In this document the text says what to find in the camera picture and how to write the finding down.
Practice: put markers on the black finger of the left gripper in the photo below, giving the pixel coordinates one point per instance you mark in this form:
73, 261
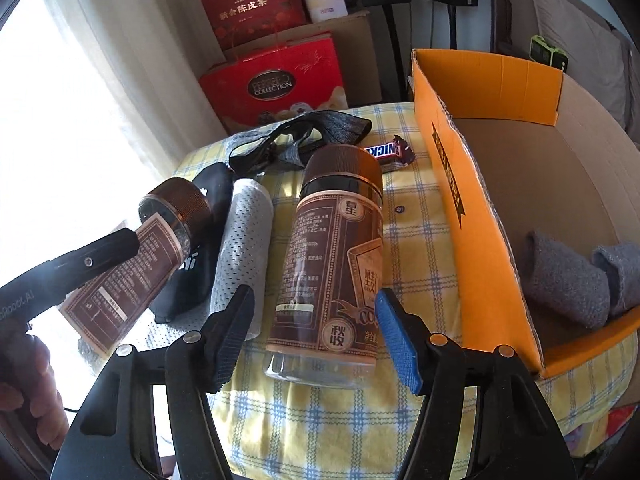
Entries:
48, 284

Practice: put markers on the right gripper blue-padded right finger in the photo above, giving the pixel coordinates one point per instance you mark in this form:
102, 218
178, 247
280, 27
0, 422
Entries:
432, 366

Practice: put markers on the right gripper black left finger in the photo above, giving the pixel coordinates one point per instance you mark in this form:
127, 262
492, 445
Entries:
196, 364

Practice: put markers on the black sock with white text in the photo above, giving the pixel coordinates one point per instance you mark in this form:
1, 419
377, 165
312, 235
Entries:
190, 286

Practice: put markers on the brown labelled bottle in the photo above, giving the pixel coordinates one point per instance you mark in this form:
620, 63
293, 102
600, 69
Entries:
324, 330
173, 218

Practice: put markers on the light grey mesh brace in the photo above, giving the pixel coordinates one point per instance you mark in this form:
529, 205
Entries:
242, 260

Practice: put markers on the dark grey elastic band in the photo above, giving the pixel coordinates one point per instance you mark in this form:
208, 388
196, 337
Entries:
289, 145

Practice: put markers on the person's left hand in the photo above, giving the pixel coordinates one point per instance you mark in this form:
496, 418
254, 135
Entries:
27, 379

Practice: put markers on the grey rolled sock right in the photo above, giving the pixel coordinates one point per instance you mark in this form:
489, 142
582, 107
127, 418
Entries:
621, 264

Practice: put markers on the snickers candy bar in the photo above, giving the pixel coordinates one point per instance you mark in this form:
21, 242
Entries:
392, 155

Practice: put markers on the orange cardboard fruit box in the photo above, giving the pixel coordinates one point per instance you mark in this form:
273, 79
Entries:
516, 147

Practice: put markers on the white curtain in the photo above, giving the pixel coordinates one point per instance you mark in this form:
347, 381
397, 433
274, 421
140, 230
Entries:
151, 54

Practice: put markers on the green black alarm clock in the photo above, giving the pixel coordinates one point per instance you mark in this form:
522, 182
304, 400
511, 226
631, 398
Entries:
540, 51

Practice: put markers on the brown cardboard box background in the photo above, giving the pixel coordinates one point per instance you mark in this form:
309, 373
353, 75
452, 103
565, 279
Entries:
353, 42

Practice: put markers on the beige sofa cushion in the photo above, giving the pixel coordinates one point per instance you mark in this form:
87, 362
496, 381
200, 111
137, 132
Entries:
597, 59

